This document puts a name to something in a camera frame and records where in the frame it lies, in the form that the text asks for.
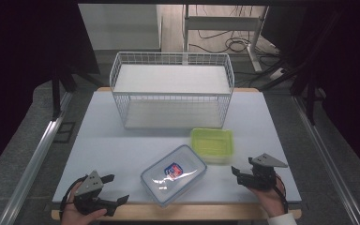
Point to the white power strip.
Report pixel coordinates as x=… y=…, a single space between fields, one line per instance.
x=277 y=73

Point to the white cabinet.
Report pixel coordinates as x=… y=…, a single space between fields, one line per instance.
x=118 y=26

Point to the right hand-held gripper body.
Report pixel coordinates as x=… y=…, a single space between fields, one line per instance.
x=262 y=175

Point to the black curtain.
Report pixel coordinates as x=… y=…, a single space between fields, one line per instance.
x=353 y=78
x=18 y=62

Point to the black metal stand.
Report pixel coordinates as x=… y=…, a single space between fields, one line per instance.
x=309 y=103
x=56 y=100

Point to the aluminium rail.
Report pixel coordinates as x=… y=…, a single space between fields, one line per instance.
x=325 y=156
x=34 y=159

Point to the green lidded plastic container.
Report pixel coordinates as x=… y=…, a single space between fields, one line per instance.
x=212 y=142

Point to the person's right hand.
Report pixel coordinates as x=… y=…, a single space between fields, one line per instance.
x=270 y=201

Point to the clear container with blue-rimmed lid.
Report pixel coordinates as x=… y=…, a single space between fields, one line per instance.
x=184 y=161

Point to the white metal desk frame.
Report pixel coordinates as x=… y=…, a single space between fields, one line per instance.
x=222 y=23

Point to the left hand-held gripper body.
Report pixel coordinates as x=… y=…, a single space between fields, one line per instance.
x=89 y=186

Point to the person's left hand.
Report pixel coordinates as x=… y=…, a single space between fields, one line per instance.
x=75 y=215

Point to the dark floor socket plate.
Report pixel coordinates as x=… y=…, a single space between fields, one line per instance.
x=65 y=132

